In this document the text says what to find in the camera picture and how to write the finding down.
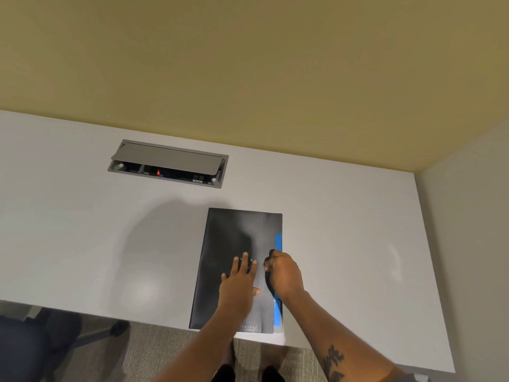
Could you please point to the person's left leg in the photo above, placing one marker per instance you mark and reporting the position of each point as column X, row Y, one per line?
column 227, row 366

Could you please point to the dark office chair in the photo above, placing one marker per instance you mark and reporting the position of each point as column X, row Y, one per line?
column 35, row 346

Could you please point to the person's right fingers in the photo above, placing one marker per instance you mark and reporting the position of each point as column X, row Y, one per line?
column 271, row 263

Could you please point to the person's right forearm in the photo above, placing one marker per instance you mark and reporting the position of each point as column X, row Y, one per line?
column 334, row 338

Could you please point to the person's right hand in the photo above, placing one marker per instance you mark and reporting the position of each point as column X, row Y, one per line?
column 286, row 276

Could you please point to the black folder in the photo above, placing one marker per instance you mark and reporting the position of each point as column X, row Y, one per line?
column 226, row 242

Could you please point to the person's left middle finger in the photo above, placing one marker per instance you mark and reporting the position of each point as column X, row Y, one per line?
column 244, row 263

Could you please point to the person's left forearm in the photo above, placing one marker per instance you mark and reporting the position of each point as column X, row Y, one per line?
column 206, row 346

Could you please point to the person's left hand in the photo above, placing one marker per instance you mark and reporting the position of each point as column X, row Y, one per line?
column 236, row 292

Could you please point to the blue sheet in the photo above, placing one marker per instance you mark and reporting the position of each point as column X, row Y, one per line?
column 278, row 242

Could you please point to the person's right leg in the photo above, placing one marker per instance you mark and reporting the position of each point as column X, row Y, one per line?
column 274, row 364

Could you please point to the person's leg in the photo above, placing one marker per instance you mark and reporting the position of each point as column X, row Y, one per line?
column 227, row 366
column 274, row 364

